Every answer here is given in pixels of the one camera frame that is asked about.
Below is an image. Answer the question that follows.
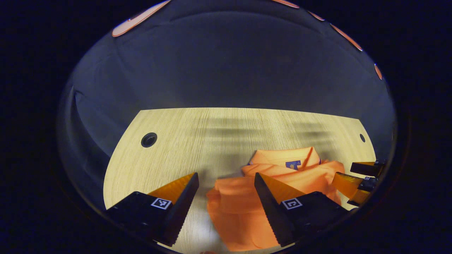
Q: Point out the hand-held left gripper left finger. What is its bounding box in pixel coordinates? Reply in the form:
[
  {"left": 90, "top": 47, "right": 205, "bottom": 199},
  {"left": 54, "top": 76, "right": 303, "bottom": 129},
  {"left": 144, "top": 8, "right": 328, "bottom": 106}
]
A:
[{"left": 106, "top": 172, "right": 200, "bottom": 247}]

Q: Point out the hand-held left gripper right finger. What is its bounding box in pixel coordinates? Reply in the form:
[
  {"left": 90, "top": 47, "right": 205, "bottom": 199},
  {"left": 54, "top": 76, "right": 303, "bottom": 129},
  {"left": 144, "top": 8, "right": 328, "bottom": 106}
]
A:
[{"left": 254, "top": 172, "right": 350, "bottom": 247}]

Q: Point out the orange T-shirt with collar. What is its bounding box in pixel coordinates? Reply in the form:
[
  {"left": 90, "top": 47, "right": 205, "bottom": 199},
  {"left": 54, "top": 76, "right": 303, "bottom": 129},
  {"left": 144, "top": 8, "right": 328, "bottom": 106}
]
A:
[{"left": 207, "top": 146, "right": 346, "bottom": 252}]

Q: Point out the black backdrop cloth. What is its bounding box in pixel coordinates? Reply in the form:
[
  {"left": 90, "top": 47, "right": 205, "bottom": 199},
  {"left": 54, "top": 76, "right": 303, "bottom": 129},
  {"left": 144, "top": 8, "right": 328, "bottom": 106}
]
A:
[{"left": 56, "top": 0, "right": 398, "bottom": 212}]

